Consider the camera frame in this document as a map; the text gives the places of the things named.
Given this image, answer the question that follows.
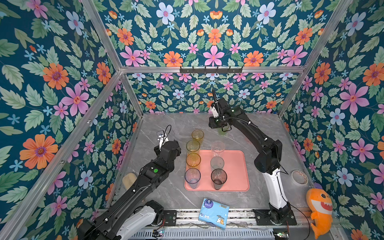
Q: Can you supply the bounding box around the light green tall glass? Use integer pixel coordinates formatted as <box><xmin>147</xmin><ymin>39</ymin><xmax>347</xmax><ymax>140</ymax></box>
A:
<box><xmin>186</xmin><ymin>140</ymin><xmax>201</xmax><ymax>155</ymax></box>

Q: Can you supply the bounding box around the yellow tall glass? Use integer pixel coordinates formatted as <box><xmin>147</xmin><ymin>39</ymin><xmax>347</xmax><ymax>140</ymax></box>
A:
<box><xmin>186</xmin><ymin>153</ymin><xmax>201</xmax><ymax>169</ymax></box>

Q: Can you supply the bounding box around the clear tall glass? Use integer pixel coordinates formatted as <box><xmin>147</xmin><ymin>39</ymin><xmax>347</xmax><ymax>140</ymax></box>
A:
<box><xmin>211</xmin><ymin>141</ymin><xmax>226</xmax><ymax>157</ymax></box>

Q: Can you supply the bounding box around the short amber glass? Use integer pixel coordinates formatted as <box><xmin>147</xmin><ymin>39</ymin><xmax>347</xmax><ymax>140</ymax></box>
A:
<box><xmin>191</xmin><ymin>129</ymin><xmax>205</xmax><ymax>145</ymax></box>

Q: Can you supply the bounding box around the blue tall glass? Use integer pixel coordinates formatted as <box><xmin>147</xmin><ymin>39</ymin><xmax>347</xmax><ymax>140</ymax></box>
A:
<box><xmin>185</xmin><ymin>168</ymin><xmax>201</xmax><ymax>189</ymax></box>

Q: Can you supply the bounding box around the teal tall glass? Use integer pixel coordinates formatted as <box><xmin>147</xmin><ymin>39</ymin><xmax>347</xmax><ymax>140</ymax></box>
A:
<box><xmin>210</xmin><ymin>156</ymin><xmax>225</xmax><ymax>171</ymax></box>

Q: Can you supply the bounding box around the pink plastic tray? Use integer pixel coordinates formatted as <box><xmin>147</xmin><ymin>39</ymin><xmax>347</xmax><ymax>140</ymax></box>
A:
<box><xmin>184</xmin><ymin>150</ymin><xmax>250</xmax><ymax>192</ymax></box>

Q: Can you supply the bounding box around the grey smoke tall glass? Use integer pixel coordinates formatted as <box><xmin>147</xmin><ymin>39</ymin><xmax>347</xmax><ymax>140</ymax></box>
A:
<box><xmin>211</xmin><ymin>169</ymin><xmax>228</xmax><ymax>190</ymax></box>

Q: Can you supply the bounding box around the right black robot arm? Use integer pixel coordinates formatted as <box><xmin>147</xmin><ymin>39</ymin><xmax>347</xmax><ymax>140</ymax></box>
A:
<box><xmin>209</xmin><ymin>90</ymin><xmax>293</xmax><ymax>225</ymax></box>

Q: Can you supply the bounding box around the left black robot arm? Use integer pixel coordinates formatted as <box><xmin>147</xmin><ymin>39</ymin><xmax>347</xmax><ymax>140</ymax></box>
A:
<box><xmin>78</xmin><ymin>134</ymin><xmax>182</xmax><ymax>240</ymax></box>

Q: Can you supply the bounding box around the short green glass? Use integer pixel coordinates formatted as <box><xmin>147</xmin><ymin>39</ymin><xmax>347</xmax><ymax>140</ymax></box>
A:
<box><xmin>218</xmin><ymin>128</ymin><xmax>229</xmax><ymax>136</ymax></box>

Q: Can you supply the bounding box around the beige sponge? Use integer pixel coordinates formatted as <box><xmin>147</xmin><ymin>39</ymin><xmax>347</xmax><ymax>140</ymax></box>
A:
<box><xmin>122</xmin><ymin>173</ymin><xmax>137</xmax><ymax>191</ymax></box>

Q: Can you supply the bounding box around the blue tissue pack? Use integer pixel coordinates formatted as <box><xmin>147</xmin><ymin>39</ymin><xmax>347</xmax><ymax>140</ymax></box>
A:
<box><xmin>198</xmin><ymin>198</ymin><xmax>230</xmax><ymax>230</ymax></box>

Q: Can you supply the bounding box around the tape roll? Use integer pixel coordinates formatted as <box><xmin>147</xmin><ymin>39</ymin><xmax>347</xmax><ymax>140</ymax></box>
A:
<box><xmin>290</xmin><ymin>170</ymin><xmax>309</xmax><ymax>187</ymax></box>

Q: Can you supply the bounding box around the white vent grille strip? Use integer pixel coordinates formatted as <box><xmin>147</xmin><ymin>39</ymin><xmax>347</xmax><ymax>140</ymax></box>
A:
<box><xmin>131</xmin><ymin>229</ymin><xmax>275</xmax><ymax>240</ymax></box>

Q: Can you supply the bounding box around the orange shark plush toy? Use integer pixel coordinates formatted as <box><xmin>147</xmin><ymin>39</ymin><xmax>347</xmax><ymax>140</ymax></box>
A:
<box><xmin>306</xmin><ymin>188</ymin><xmax>333</xmax><ymax>240</ymax></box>

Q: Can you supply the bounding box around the black hook rail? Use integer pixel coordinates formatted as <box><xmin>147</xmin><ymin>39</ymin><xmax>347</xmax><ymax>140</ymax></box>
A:
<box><xmin>179</xmin><ymin>66</ymin><xmax>243</xmax><ymax>75</ymax></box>

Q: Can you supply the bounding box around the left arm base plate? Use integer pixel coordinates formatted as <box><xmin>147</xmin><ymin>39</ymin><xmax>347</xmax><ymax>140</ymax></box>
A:
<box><xmin>160</xmin><ymin>210</ymin><xmax>178</xmax><ymax>227</ymax></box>

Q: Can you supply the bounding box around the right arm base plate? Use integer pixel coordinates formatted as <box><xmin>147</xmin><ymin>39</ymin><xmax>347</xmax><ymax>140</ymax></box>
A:
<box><xmin>252</xmin><ymin>209</ymin><xmax>298</xmax><ymax>226</ymax></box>

